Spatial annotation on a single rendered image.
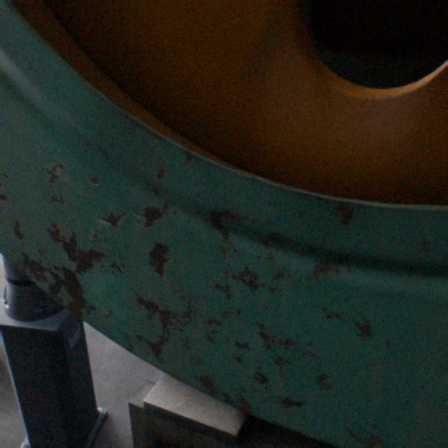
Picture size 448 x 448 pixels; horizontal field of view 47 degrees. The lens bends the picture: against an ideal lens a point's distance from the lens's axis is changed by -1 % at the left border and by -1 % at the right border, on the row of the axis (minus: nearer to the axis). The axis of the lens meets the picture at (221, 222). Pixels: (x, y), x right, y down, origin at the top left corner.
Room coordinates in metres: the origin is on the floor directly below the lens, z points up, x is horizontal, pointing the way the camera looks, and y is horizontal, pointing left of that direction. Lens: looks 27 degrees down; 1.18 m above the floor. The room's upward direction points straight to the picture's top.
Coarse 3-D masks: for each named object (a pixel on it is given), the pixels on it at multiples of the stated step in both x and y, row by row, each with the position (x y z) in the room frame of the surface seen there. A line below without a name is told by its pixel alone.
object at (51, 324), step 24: (0, 312) 0.96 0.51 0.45; (0, 336) 0.95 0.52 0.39; (24, 336) 0.92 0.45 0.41; (48, 336) 0.91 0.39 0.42; (72, 336) 0.97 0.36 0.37; (24, 360) 0.92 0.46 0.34; (48, 360) 0.91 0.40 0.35; (72, 360) 0.96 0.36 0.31; (24, 384) 0.92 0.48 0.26; (48, 384) 0.91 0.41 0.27; (72, 384) 0.94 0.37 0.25; (24, 408) 0.93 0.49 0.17; (48, 408) 0.91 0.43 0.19; (72, 408) 0.93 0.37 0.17; (96, 408) 1.03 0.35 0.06; (48, 432) 0.92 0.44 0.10; (72, 432) 0.92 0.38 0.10; (96, 432) 0.99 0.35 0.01
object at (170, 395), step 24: (144, 384) 0.56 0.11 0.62; (168, 384) 0.54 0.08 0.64; (144, 408) 0.51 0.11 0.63; (168, 408) 0.50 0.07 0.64; (192, 408) 0.50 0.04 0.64; (216, 408) 0.50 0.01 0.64; (144, 432) 0.52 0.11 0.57; (168, 432) 0.50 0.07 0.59; (192, 432) 0.49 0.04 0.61; (216, 432) 0.46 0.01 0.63; (240, 432) 0.46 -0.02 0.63; (264, 432) 0.48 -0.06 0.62; (288, 432) 0.48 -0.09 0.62
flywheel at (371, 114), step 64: (64, 0) 0.37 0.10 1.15; (128, 0) 0.35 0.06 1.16; (192, 0) 0.33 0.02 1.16; (256, 0) 0.31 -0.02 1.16; (128, 64) 0.35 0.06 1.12; (192, 64) 0.33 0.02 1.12; (256, 64) 0.31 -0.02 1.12; (320, 64) 0.32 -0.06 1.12; (192, 128) 0.33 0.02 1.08; (256, 128) 0.31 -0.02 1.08; (320, 128) 0.29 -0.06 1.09; (384, 128) 0.28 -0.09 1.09; (384, 192) 0.28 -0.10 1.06
